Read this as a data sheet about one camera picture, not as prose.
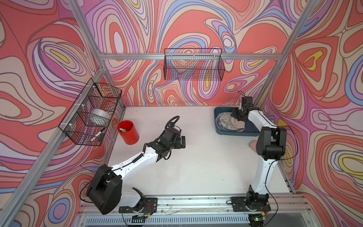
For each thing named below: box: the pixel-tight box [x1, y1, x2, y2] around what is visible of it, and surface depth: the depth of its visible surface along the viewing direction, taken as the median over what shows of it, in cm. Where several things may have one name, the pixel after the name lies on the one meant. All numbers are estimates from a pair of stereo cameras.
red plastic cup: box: [117, 120, 140, 145], surface depth 93 cm
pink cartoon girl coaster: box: [231, 116, 246, 132], surface depth 103 cm
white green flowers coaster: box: [219, 111, 240, 131], surface depth 107 cm
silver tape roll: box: [86, 108, 111, 127], surface depth 73 cm
